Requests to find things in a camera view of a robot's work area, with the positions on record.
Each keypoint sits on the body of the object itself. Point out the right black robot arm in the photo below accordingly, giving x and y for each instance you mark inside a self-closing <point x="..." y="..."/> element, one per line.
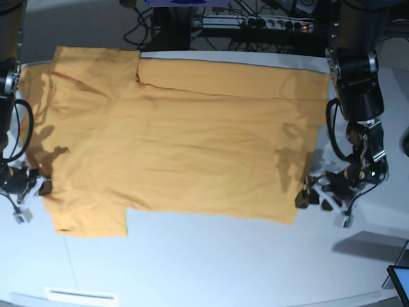
<point x="12" y="22"/>

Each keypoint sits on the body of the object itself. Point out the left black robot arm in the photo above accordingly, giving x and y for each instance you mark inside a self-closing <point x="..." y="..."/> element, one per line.
<point x="353" y="116"/>

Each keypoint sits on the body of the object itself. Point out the black table frame post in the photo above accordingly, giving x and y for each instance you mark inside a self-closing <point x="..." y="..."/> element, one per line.
<point x="174" y="28"/>

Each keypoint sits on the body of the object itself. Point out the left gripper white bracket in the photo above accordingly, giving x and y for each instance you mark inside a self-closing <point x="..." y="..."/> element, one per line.
<point x="337" y="192"/>

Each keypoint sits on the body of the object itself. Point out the tablet with blue screen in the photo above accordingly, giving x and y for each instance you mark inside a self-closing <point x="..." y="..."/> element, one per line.
<point x="399" y="278"/>

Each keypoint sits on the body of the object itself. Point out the grey tablet stand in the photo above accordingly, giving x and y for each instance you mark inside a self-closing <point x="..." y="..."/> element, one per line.
<point x="402" y="260"/>

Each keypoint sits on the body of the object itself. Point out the white flat label strip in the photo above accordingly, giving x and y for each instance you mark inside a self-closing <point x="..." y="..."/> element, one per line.
<point x="102" y="295"/>

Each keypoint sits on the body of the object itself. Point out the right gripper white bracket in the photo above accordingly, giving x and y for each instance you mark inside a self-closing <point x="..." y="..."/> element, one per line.
<point x="18" y="184"/>

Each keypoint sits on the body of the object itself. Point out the orange T-shirt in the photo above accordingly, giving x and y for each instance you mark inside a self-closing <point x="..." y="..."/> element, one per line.
<point x="118" y="131"/>

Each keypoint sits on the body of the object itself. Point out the dark round object right edge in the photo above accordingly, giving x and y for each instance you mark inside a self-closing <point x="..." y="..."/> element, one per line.
<point x="404" y="142"/>

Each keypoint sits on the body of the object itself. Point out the white power strip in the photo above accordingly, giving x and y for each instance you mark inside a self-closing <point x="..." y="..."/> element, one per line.
<point x="271" y="22"/>

